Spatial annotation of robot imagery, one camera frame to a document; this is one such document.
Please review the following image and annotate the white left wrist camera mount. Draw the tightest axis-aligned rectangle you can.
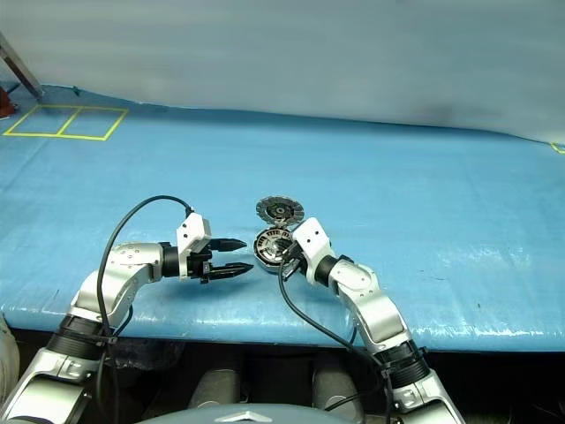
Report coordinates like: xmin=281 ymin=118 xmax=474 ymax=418
xmin=176 ymin=212 xmax=213 ymax=281

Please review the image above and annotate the blue table cover sheet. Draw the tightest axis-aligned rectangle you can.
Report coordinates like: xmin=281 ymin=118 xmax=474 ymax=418
xmin=0 ymin=80 xmax=565 ymax=353

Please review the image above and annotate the grey metal stand leg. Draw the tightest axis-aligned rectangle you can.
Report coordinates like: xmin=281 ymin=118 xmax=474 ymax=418
xmin=0 ymin=29 xmax=47 ymax=99

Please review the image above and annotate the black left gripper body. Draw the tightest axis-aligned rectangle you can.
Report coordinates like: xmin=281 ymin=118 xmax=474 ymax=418
xmin=185 ymin=246 xmax=214 ymax=285

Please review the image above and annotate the finned silver motor cover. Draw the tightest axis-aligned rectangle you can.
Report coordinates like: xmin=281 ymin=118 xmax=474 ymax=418
xmin=254 ymin=194 xmax=307 ymax=227

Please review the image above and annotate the grey rounded cylinder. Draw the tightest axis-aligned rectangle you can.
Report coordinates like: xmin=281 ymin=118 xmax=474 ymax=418
xmin=311 ymin=364 xmax=366 ymax=420
xmin=188 ymin=367 xmax=243 ymax=411

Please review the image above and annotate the motor stator with copper windings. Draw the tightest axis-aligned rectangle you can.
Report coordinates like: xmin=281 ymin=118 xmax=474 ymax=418
xmin=252 ymin=226 xmax=295 ymax=276

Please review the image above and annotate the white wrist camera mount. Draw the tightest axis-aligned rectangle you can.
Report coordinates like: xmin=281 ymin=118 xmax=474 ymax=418
xmin=176 ymin=212 xmax=213 ymax=281
xmin=290 ymin=216 xmax=335 ymax=284

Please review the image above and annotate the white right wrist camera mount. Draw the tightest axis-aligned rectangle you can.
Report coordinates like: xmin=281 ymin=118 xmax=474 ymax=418
xmin=290 ymin=216 xmax=335 ymax=284

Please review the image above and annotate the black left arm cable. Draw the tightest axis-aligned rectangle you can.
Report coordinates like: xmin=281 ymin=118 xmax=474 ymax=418
xmin=95 ymin=194 xmax=196 ymax=424

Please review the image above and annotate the grey robot torso with emblem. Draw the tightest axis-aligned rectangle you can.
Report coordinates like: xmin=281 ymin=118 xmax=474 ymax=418
xmin=139 ymin=402 xmax=355 ymax=424

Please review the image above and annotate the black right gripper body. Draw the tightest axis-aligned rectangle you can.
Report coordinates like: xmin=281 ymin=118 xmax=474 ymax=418
xmin=278 ymin=241 xmax=309 ymax=281

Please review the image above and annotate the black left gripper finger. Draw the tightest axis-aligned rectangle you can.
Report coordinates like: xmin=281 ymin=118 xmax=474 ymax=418
xmin=208 ymin=238 xmax=249 ymax=254
xmin=207 ymin=261 xmax=255 ymax=283

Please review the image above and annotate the red object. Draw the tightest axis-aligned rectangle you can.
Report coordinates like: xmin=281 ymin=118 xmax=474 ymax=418
xmin=0 ymin=86 xmax=18 ymax=121

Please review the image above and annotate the yellow tape double square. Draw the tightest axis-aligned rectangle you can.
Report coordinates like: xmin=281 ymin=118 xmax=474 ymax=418
xmin=1 ymin=103 xmax=131 ymax=142

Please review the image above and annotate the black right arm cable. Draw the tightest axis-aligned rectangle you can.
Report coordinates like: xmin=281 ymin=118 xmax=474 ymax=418
xmin=277 ymin=263 xmax=395 ymax=424

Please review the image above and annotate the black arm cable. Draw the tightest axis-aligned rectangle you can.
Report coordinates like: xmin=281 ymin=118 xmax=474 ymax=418
xmin=277 ymin=263 xmax=395 ymax=424
xmin=95 ymin=194 xmax=196 ymax=424

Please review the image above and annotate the white bag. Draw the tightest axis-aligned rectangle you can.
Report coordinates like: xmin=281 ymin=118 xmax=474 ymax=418
xmin=0 ymin=314 xmax=21 ymax=395

